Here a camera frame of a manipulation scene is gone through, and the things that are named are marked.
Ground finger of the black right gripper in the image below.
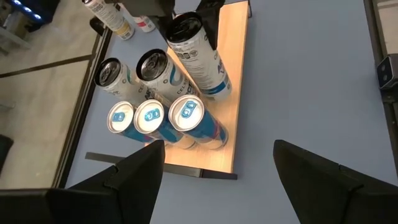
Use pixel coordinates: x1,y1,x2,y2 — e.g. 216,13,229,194
195,0,225,51
155,14,175,40

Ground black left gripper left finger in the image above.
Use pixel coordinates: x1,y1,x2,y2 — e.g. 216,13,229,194
0,139,166,224

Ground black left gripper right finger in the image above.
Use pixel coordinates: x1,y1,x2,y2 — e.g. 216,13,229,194
272,139,398,224

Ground Celsius Peach Vibe can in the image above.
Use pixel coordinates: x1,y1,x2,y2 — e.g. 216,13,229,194
132,14,156,34

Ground Celsius Arctic Vibe can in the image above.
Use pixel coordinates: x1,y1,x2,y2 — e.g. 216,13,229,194
164,11,233,102
136,48,203,108
94,57,150,106

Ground Red Bull can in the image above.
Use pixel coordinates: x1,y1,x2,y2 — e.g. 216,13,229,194
106,100,156,144
167,94,229,151
132,98,197,150

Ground vial at top right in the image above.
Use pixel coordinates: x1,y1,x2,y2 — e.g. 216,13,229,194
81,0,136,41

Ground black table edge clamp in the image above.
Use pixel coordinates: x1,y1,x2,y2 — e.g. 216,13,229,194
89,16,106,37

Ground black floor device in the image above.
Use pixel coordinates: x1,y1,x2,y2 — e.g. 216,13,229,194
0,0,62,34

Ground black table frame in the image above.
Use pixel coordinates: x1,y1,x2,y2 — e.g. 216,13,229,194
51,0,398,189

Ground wooden shelf with black frame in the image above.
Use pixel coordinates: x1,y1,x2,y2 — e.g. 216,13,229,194
84,0,252,181

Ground grey table-level camera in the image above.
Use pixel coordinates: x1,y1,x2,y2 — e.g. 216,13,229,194
376,53,398,91

